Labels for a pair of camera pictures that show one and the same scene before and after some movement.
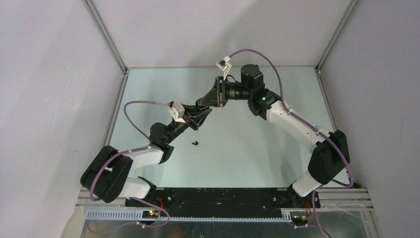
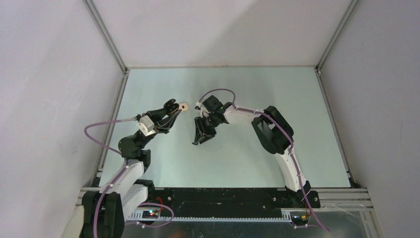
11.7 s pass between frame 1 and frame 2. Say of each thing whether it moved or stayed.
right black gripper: moved
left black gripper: moved
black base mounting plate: stayed
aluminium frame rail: stayed
